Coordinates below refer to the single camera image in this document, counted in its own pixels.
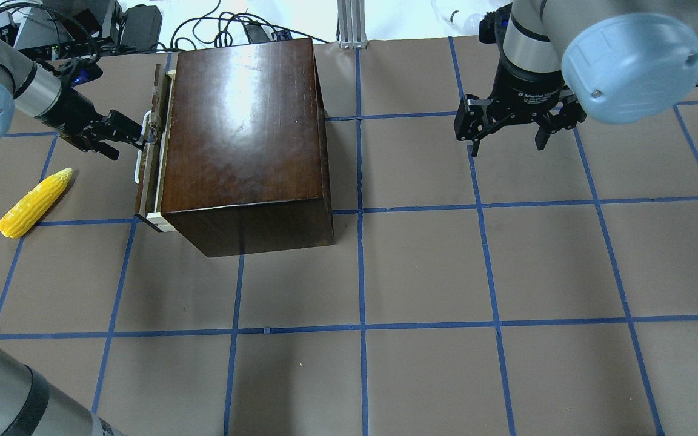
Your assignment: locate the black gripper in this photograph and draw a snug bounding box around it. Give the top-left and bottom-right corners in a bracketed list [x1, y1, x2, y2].
[453, 58, 587, 157]
[46, 91, 143, 161]

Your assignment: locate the wooden drawer with white handle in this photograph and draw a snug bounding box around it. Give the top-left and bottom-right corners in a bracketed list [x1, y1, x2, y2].
[134, 64, 176, 233]

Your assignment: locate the yellow corn cob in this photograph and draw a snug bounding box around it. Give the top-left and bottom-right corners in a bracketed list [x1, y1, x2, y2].
[0, 168, 74, 239]

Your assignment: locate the dark wooden drawer cabinet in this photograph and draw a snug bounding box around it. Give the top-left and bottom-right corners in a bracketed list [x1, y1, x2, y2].
[160, 38, 335, 257]

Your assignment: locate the white light bulb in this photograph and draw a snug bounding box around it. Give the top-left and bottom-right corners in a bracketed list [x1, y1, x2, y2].
[444, 9, 485, 36]

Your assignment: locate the black power adapter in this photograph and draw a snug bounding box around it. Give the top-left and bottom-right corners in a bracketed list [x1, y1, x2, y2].
[242, 21, 272, 44]

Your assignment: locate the aluminium frame post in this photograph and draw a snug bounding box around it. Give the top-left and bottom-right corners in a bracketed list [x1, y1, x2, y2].
[337, 0, 368, 50]

